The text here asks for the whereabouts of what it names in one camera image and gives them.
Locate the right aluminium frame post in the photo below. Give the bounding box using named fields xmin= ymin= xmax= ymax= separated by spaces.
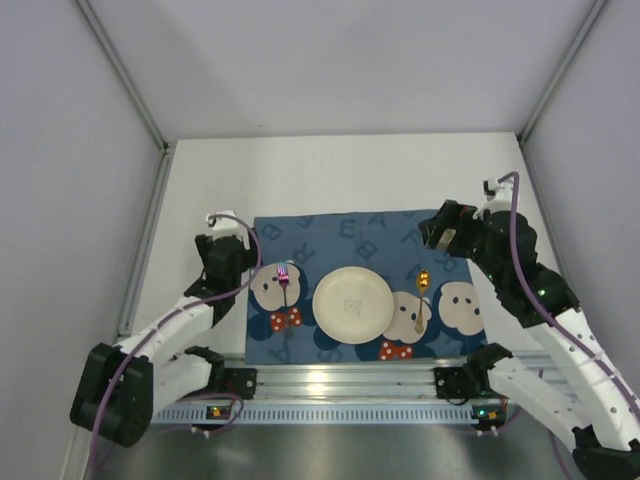
xmin=516 ymin=0 xmax=611 ymax=145

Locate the iridescent fork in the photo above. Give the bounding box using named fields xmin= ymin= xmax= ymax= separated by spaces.
xmin=277 ymin=262 xmax=293 ymax=340

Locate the blue cartoon bear placemat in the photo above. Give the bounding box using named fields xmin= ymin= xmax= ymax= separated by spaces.
xmin=245 ymin=210 xmax=487 ymax=365

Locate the aluminium frame post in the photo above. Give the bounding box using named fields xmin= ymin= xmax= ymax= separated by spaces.
xmin=516 ymin=0 xmax=611 ymax=145
xmin=74 ymin=0 xmax=171 ymax=151

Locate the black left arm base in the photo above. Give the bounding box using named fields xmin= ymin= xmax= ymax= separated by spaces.
xmin=209 ymin=367 xmax=257 ymax=400

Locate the left aluminium frame post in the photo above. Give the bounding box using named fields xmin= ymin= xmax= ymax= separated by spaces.
xmin=74 ymin=0 xmax=171 ymax=151

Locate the gold spoon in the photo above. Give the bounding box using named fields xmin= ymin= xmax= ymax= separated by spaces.
xmin=415 ymin=270 xmax=431 ymax=334

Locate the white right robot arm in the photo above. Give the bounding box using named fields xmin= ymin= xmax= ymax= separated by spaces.
xmin=418 ymin=200 xmax=639 ymax=479

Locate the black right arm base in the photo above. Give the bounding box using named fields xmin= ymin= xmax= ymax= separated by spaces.
xmin=434 ymin=364 xmax=507 ymax=406

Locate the perforated cable duct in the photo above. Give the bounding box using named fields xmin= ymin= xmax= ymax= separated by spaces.
xmin=152 ymin=402 xmax=506 ymax=425

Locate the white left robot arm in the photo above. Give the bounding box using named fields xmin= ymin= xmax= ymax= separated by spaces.
xmin=69 ymin=231 xmax=261 ymax=447

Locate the aluminium mounting rail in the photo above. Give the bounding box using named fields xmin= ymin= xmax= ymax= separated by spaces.
xmin=114 ymin=327 xmax=576 ymax=401

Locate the cream round plate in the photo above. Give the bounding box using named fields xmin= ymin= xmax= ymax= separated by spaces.
xmin=312 ymin=266 xmax=394 ymax=345

